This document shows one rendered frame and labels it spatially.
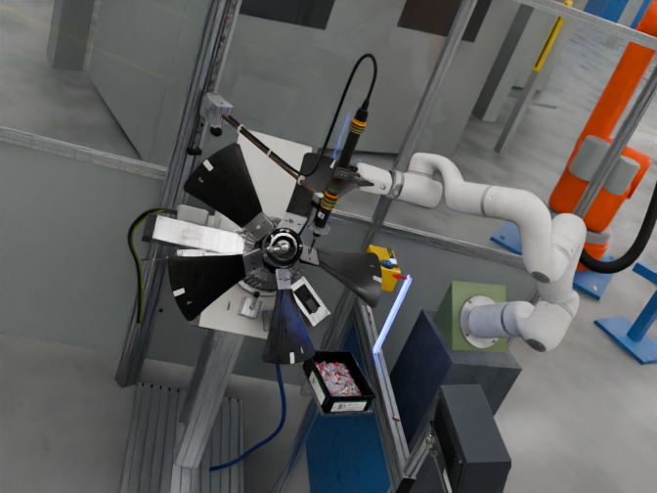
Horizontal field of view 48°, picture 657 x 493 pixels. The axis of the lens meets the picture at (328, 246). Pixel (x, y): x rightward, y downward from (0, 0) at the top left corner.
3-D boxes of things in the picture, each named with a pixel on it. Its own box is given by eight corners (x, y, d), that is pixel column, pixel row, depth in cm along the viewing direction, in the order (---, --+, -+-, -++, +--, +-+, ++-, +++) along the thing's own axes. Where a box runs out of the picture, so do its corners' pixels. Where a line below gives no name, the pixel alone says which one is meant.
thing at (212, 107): (196, 112, 258) (201, 91, 254) (212, 113, 263) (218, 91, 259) (211, 127, 253) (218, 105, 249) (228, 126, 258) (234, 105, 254)
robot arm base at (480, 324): (503, 301, 273) (537, 297, 257) (498, 352, 269) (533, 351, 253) (461, 291, 266) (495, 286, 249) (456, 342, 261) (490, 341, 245)
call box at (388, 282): (359, 266, 281) (369, 243, 276) (383, 271, 284) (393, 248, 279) (366, 290, 267) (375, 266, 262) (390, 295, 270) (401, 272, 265)
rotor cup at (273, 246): (248, 268, 231) (257, 264, 219) (257, 224, 233) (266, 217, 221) (292, 278, 235) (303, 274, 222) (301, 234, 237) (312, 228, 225)
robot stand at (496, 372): (400, 475, 332) (487, 316, 289) (423, 533, 309) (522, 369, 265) (340, 474, 321) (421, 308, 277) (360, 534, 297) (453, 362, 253)
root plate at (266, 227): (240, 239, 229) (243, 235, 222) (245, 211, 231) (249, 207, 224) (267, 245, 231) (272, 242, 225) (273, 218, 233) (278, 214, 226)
